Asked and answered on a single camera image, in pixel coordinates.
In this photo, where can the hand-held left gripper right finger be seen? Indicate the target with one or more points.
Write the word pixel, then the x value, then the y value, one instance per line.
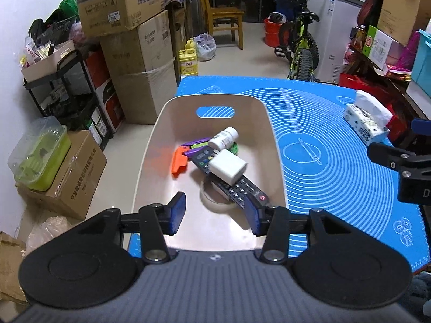
pixel 253 217

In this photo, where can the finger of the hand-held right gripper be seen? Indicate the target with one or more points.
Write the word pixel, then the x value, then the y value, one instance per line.
pixel 421 126
pixel 387 156

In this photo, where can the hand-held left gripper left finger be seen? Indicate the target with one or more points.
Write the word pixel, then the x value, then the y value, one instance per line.
pixel 176 213

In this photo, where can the black remote control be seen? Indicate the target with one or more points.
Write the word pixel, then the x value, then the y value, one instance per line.
pixel 244 190

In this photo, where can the clear tape roll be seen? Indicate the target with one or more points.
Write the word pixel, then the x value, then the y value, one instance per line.
pixel 210 202

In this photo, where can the beige plastic basin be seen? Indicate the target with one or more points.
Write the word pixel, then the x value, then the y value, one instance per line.
pixel 158 175

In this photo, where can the orange purple toy gun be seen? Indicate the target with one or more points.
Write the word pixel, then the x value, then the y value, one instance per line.
pixel 180 163

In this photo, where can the white charger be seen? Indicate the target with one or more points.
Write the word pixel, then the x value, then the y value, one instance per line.
pixel 227 168

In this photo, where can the green round item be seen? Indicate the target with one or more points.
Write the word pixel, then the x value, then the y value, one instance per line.
pixel 234 148

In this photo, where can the white pill bottle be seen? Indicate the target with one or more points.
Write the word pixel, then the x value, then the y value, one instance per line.
pixel 224 138

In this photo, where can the wooden side table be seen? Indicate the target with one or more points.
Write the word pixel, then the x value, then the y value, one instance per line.
pixel 414 97

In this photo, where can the patterned tissue pack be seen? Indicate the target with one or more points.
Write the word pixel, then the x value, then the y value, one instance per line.
pixel 365 121

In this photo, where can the blue silicone mat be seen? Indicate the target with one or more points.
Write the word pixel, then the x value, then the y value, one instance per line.
pixel 323 148

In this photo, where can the teal paper bag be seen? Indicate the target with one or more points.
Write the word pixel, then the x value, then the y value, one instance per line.
pixel 422 60

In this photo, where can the green white gift box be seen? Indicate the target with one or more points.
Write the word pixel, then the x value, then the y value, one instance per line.
pixel 382 47

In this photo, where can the low cardboard box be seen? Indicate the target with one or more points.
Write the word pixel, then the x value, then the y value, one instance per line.
pixel 77 178

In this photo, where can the taped cardboard box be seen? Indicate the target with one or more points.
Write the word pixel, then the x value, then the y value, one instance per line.
pixel 148 97

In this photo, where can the plain brown cardboard box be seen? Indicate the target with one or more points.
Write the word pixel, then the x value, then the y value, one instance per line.
pixel 402 6

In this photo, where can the white chest freezer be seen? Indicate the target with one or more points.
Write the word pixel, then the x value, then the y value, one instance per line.
pixel 336 37

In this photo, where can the clear plastic bag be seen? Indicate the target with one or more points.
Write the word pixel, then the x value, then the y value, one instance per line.
pixel 50 232

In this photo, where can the green black bicycle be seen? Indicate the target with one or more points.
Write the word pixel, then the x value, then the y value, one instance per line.
pixel 301 50

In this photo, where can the red and white box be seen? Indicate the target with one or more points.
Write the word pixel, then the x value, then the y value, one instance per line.
pixel 106 94

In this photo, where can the green container with clear lid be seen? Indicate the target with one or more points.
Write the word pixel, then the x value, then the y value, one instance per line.
pixel 40 161

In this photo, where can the black shelf rack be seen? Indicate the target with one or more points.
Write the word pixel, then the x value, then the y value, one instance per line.
pixel 72 104

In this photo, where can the yellow oil bottle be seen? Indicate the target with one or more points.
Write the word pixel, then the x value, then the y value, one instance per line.
pixel 188 62

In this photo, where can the red bucket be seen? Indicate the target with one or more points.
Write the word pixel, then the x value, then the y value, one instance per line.
pixel 272 35

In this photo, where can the white plastic bag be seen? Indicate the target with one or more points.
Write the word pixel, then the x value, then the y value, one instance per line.
pixel 206 48

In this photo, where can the tall cardboard box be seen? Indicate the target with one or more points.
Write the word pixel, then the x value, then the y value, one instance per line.
pixel 141 47

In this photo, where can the brown paper bag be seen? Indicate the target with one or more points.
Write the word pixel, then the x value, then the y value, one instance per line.
pixel 10 265

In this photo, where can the beige open box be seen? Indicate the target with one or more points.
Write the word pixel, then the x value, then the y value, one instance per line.
pixel 47 62

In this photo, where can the wooden chair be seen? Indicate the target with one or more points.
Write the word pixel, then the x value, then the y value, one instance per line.
pixel 224 16

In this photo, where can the wide printed cardboard box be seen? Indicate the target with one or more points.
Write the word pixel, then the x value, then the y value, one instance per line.
pixel 118 3

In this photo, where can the black bag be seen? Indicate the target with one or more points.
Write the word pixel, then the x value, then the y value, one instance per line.
pixel 50 28

